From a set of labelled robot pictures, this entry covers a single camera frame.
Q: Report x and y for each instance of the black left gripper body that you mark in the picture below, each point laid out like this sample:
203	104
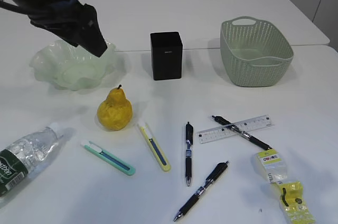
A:
65	25

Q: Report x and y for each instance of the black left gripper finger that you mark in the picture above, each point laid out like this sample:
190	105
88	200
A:
90	37

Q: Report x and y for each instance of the yellow pear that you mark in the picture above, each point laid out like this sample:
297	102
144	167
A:
115	112

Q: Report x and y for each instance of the clear water bottle green label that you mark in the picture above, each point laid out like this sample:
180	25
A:
25	157

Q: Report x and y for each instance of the yellow plastic packaging waste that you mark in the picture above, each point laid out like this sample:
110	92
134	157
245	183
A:
288	191

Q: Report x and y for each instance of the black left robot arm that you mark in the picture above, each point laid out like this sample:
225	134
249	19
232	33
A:
40	7

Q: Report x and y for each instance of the frosted green wavy glass plate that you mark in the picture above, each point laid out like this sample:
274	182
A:
73	68

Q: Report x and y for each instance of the black square pen holder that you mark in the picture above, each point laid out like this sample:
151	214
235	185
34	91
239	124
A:
166	54

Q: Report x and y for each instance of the teal utility knife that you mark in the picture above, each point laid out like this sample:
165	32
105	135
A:
108	157

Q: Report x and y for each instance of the black gel pen middle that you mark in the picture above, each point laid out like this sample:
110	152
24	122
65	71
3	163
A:
188	153

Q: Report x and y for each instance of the yellow utility knife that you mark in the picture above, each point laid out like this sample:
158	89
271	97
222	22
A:
154	146

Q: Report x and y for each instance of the clear plastic ruler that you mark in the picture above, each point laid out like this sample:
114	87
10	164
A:
241	128

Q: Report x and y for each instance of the green woven plastic basket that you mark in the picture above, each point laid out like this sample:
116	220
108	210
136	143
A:
254	52

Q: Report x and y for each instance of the black gel pen front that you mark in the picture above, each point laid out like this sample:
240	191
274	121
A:
211	178

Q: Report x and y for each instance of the black gel pen on ruler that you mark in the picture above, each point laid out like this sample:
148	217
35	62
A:
242	133

